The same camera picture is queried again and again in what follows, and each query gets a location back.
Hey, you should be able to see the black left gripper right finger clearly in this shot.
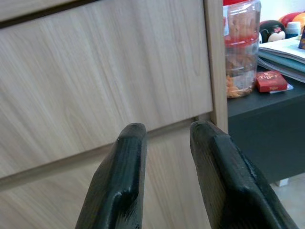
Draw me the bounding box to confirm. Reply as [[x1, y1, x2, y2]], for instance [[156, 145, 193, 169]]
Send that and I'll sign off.
[[189, 121, 300, 229]]

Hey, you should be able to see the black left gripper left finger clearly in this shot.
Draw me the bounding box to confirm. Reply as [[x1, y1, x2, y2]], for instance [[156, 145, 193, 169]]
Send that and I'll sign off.
[[75, 123, 147, 229]]

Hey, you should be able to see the black low table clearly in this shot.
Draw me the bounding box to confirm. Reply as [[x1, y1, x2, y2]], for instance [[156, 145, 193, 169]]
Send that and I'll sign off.
[[227, 65, 305, 187]]

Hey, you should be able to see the red card box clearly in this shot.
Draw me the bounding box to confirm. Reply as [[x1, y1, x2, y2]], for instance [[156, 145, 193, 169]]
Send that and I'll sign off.
[[255, 70, 288, 93]]

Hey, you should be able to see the light wood drawer cabinet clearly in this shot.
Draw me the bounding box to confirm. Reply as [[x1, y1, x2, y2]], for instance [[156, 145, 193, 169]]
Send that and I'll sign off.
[[0, 0, 229, 229]]

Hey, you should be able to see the clear snack jar red lid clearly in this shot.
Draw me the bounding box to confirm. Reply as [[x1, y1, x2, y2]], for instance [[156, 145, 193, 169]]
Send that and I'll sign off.
[[224, 33, 260, 99], [222, 0, 262, 39]]

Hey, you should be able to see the stack of papers and books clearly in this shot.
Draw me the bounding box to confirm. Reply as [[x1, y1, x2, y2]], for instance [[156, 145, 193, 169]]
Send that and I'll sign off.
[[256, 35, 305, 83]]

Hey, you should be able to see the black mouse plush toy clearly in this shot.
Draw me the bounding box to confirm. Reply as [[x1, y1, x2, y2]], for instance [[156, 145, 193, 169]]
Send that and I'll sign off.
[[259, 20, 287, 44]]

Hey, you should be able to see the dark blue printed box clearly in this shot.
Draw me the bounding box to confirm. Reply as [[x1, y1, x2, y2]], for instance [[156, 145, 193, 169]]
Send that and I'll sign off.
[[297, 25, 305, 50]]

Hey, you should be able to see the white teal cup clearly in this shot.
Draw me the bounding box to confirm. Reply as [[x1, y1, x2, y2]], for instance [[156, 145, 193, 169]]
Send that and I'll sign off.
[[285, 21, 302, 39]]

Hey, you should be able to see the red orange round plush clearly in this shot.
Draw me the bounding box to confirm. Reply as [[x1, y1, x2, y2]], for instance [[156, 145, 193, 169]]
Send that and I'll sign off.
[[278, 10, 305, 27]]

